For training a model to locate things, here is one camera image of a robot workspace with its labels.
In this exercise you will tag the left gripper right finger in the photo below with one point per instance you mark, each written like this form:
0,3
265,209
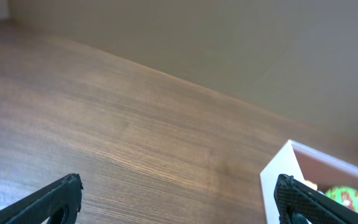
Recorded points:
298,203

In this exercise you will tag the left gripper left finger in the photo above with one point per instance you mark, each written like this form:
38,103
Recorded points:
56,203

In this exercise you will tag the white plush duck toy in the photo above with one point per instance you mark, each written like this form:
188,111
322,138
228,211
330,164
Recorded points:
313,186

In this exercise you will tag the green patterned ball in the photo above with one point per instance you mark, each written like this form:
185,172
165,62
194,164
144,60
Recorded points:
346,196

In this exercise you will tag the white cardboard box pink interior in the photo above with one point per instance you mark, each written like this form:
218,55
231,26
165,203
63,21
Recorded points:
304,163

